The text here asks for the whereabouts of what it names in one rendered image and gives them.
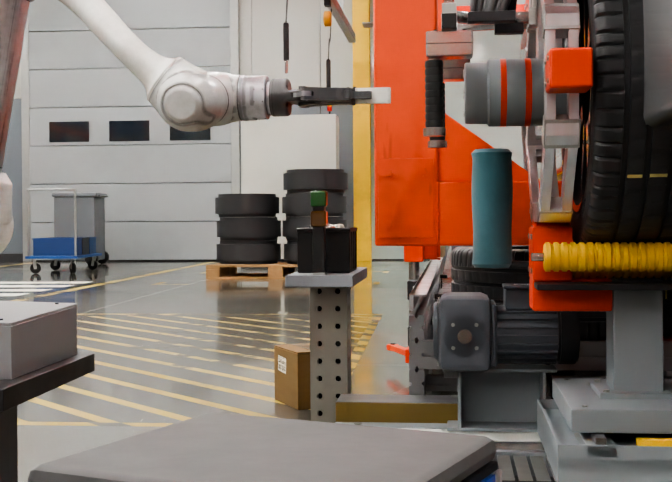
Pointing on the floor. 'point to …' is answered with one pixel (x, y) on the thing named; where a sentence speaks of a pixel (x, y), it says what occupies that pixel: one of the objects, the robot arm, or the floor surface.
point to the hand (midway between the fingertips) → (372, 95)
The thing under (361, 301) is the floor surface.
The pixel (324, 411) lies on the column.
